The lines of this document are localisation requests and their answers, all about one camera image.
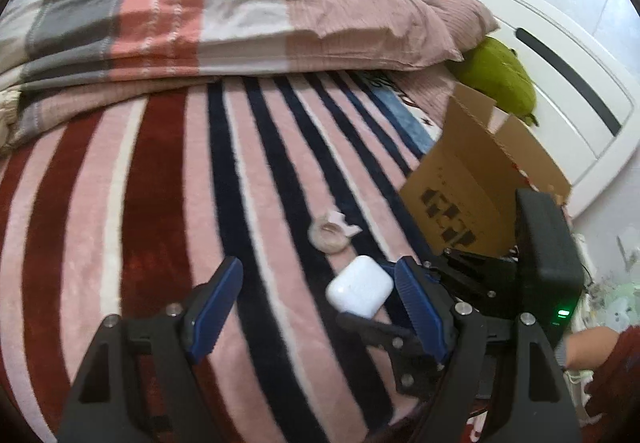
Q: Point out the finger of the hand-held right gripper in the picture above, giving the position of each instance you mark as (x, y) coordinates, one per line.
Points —
(480, 278)
(390, 343)

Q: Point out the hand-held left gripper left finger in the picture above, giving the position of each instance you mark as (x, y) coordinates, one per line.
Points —
(210, 313)

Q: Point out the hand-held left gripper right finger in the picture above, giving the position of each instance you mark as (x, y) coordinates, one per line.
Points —
(425, 313)

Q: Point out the white earbuds case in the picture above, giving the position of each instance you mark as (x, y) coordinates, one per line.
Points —
(357, 288)

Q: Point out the brown cardboard box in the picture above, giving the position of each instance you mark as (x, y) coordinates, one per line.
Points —
(450, 163)

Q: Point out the clear tape roll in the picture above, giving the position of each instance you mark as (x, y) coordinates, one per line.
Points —
(320, 243)

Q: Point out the person's right forearm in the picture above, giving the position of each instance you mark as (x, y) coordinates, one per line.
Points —
(590, 348)

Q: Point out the striped plush blanket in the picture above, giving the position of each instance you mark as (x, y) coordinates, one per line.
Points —
(150, 223)

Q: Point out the green plush toy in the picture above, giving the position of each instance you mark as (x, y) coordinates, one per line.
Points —
(495, 73)

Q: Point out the white headboard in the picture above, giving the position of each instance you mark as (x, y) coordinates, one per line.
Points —
(550, 23)

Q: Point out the pink striped pillow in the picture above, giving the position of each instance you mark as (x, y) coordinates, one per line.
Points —
(465, 18)

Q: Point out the beige puffy cloth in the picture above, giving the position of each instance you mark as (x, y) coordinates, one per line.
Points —
(7, 108)

